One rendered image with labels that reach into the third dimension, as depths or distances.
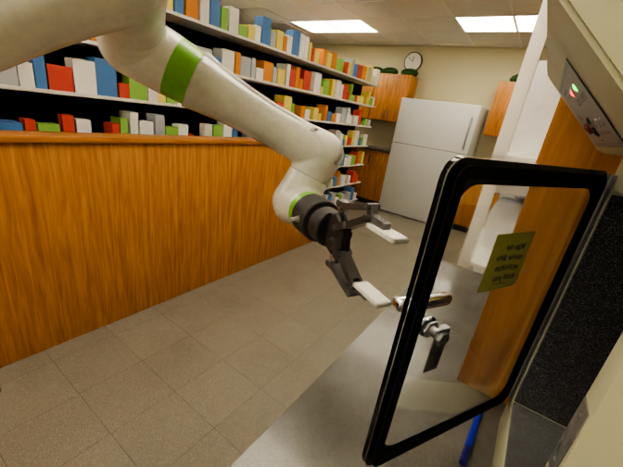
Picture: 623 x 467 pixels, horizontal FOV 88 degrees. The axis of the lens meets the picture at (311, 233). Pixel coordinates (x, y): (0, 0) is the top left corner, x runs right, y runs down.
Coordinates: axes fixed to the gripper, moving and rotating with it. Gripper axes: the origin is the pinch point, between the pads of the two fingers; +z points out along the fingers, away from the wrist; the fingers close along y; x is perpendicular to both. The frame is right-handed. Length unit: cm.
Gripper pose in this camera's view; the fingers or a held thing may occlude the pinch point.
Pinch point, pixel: (384, 268)
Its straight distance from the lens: 52.6
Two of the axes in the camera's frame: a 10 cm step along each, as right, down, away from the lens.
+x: 8.8, -0.5, 4.7
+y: 1.4, -9.2, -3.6
